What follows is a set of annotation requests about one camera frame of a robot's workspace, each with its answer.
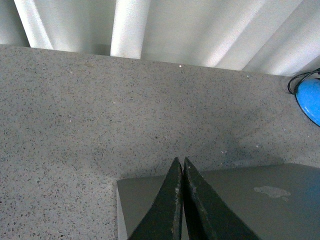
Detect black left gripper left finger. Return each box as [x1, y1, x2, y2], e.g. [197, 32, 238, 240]
[129, 157, 183, 240]

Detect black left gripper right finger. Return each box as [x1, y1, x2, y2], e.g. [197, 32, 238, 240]
[183, 158, 260, 240]

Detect grey laptop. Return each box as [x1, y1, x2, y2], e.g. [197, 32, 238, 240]
[116, 163, 320, 240]

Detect blue lamp base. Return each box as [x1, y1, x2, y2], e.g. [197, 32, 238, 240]
[295, 78, 320, 127]

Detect white pleated curtain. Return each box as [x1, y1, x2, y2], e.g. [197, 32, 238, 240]
[0, 0, 320, 76]

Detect black power cable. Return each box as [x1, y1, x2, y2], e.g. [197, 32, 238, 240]
[287, 67, 320, 95]

